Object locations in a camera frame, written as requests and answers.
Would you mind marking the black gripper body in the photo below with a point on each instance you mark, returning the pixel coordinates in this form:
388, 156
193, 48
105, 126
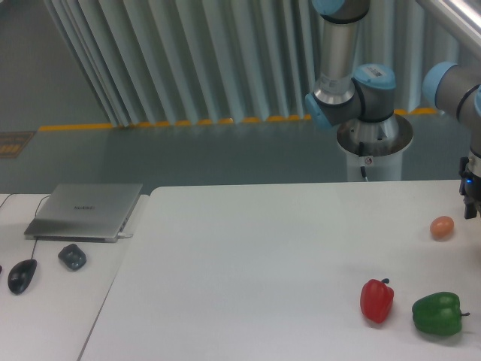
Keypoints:
469, 172

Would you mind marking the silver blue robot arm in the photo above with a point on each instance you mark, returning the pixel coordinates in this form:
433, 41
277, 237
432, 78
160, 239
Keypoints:
359, 102

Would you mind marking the brown egg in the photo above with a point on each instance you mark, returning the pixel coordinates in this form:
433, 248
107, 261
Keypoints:
442, 227

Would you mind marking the green bell pepper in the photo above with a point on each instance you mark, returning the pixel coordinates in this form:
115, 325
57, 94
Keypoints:
438, 314

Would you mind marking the red bell pepper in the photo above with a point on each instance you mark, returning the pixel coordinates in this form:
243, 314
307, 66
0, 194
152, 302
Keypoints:
376, 300

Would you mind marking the white pleated curtain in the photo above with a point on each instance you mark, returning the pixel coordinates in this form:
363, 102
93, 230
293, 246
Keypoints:
196, 61

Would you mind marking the silver closed laptop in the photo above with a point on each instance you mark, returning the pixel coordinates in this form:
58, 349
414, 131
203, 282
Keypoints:
85, 212

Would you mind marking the dark grey small device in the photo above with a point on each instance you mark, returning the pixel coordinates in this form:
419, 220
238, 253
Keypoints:
72, 257

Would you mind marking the black computer mouse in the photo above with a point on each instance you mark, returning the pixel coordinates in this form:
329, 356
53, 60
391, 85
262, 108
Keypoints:
21, 275

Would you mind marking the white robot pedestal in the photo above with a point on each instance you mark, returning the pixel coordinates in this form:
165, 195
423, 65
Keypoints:
374, 151

